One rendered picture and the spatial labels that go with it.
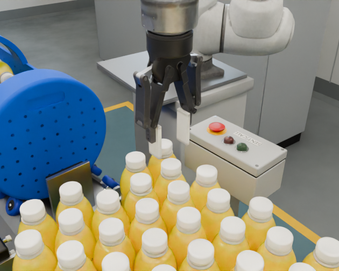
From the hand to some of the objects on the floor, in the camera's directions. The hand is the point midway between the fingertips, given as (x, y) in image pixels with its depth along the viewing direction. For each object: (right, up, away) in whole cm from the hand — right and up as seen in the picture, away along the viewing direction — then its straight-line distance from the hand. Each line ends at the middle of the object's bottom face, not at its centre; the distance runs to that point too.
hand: (169, 135), depth 74 cm
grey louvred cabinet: (+12, +34, +275) cm, 278 cm away
